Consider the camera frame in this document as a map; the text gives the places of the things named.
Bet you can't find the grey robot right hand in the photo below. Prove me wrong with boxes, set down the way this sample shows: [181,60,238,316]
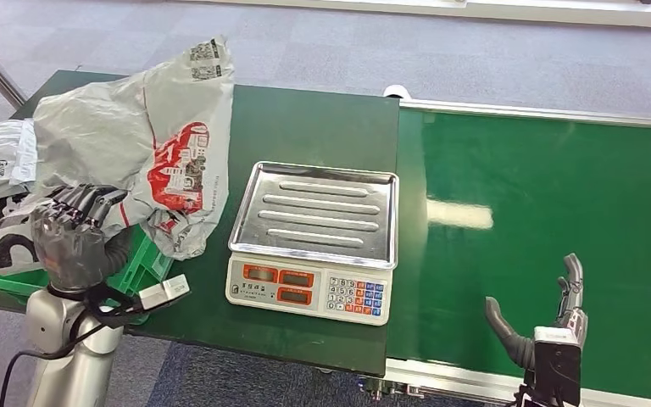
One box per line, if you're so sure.
[483,253,589,372]

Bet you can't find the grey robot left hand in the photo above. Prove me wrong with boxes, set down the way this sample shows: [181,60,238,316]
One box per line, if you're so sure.
[29,184,135,294]

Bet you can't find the grey plastic mailer package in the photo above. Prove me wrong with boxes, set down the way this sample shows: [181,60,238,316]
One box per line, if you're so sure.
[0,36,236,276]

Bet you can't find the green conveyor belt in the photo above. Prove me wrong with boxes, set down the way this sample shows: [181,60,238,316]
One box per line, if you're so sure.
[384,84,651,407]

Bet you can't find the green plastic crate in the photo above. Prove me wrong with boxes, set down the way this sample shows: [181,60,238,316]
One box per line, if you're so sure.
[0,224,175,327]

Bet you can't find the white electronic weighing scale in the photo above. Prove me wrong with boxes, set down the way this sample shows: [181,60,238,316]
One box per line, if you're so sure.
[225,161,401,327]

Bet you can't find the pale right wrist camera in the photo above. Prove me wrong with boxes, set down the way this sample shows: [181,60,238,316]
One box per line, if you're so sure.
[531,326,583,407]

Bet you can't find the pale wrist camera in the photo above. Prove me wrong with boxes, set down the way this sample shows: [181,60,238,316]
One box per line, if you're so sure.
[136,274,191,312]
[531,326,583,407]

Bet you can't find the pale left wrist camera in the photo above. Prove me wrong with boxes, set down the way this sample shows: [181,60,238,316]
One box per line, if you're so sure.
[136,274,191,312]

